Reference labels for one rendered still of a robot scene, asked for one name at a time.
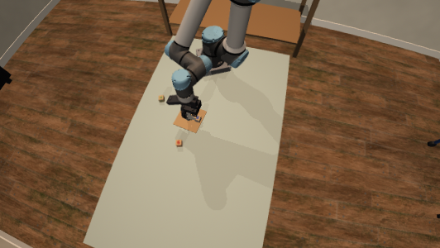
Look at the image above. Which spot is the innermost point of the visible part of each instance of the orange flat mat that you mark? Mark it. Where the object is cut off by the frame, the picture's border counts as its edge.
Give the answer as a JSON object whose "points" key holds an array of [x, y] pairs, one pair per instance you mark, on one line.
{"points": [[189, 125]]}

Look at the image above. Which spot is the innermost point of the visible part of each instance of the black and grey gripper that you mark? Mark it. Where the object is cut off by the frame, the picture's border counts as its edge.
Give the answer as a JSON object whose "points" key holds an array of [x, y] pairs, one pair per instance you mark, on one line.
{"points": [[187, 109]]}

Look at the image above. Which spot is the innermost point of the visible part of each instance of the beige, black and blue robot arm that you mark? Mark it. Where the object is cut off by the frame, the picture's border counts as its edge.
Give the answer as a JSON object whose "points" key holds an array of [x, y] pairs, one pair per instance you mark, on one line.
{"points": [[230, 49]]}

